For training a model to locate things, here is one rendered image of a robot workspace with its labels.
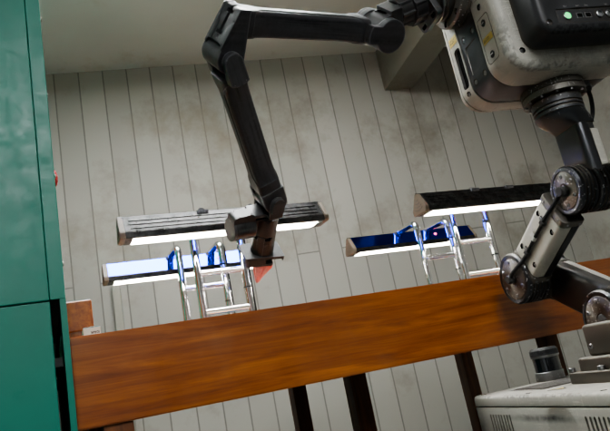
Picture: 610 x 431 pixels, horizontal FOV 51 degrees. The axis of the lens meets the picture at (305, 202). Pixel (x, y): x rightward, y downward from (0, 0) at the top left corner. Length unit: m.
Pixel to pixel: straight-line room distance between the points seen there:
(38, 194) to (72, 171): 2.43
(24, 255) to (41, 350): 0.20
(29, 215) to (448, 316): 1.03
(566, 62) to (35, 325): 1.21
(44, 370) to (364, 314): 0.73
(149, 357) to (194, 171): 2.51
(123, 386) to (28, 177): 0.48
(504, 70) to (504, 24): 0.10
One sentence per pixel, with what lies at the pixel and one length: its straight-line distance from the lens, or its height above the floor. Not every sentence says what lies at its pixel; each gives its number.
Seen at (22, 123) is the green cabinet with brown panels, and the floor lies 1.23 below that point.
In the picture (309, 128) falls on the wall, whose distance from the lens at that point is 4.05.
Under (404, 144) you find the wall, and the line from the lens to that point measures 4.20.
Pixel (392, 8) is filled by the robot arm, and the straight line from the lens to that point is 1.48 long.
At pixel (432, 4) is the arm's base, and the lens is 1.51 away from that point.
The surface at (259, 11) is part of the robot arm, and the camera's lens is 1.29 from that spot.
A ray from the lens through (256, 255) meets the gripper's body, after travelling 1.57.
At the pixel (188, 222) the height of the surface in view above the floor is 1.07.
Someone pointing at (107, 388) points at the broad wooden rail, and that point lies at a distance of 1.41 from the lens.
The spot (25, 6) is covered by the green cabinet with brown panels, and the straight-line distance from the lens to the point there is 1.65.
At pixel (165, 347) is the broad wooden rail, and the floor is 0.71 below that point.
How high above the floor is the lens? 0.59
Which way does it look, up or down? 15 degrees up
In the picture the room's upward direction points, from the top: 11 degrees counter-clockwise
